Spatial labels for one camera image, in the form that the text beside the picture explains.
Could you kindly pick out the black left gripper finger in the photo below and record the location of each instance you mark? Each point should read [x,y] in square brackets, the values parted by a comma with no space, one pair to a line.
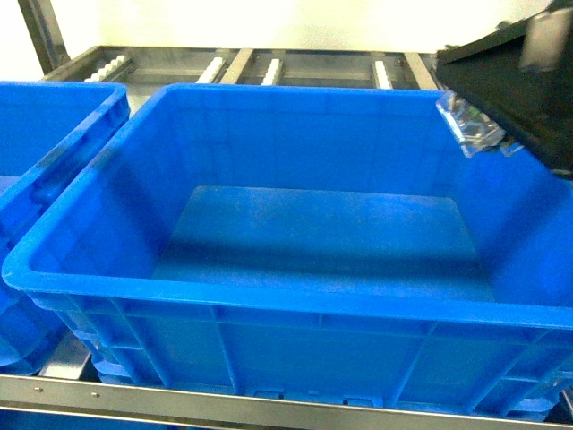
[521,77]

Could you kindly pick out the blue plastic crate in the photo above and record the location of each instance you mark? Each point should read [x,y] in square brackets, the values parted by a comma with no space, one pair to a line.
[312,244]

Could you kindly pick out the left neighbour blue crate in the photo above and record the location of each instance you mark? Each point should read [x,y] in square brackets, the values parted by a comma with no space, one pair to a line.
[50,131]

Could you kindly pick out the steel shelf rack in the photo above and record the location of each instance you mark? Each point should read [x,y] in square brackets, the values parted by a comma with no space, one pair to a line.
[70,384]

